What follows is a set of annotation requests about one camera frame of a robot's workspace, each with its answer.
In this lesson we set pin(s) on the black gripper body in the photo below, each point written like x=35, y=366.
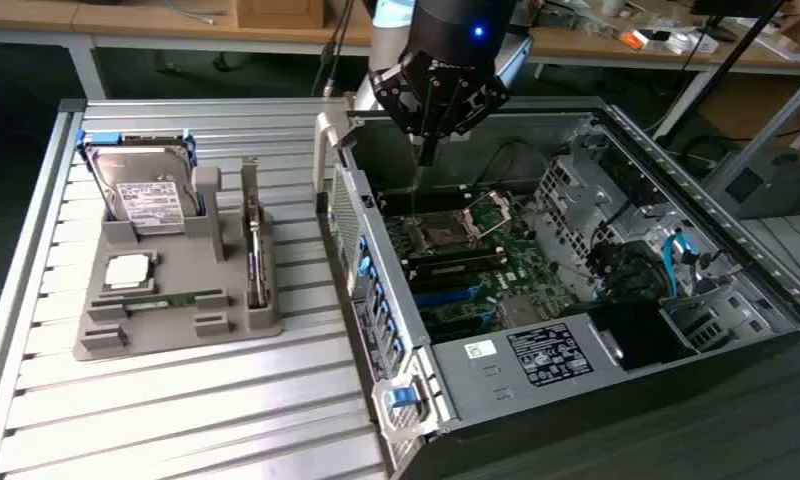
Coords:
x=454, y=35

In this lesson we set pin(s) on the graphics card with metal bracket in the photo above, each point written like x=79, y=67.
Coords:
x=259, y=260

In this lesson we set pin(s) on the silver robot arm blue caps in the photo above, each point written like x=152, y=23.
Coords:
x=387, y=60

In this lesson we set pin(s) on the grey metal drive cage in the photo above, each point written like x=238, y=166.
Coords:
x=574, y=195

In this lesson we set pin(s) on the metal socket cover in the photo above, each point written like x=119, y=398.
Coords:
x=469, y=215

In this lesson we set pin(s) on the brown cardboard box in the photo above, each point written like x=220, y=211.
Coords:
x=280, y=12

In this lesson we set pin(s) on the white cup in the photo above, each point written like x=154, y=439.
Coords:
x=617, y=5

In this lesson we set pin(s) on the orange and white box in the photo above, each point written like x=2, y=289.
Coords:
x=641, y=39

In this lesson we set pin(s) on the CPU socket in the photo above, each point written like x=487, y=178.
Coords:
x=443, y=232

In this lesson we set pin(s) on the green motherboard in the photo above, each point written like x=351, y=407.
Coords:
x=527, y=260

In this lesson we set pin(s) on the black monitor with stand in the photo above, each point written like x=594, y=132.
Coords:
x=721, y=30

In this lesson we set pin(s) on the black stand pole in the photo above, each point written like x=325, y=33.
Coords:
x=737, y=50

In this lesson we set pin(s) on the blue expansion slot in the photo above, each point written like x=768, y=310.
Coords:
x=450, y=296

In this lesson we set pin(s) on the grey chipset heat sink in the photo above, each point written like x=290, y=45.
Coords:
x=523, y=307

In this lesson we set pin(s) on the grey parts rack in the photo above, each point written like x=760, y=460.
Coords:
x=234, y=275

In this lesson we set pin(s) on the grey computer tower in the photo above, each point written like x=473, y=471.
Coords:
x=774, y=185

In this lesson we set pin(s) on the green RAM stick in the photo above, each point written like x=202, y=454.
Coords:
x=174, y=298

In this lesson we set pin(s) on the silver CPU chip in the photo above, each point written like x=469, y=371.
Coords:
x=128, y=272

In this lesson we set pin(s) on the grey disk bay caddy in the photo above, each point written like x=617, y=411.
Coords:
x=707, y=320

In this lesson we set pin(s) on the grey power supply with label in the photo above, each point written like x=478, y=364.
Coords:
x=474, y=390

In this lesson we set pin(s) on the blue case latch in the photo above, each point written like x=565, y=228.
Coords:
x=401, y=397

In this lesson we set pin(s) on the open grey PC case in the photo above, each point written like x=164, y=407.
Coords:
x=574, y=445

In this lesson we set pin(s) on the hard disk in blue bracket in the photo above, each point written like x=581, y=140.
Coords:
x=147, y=200

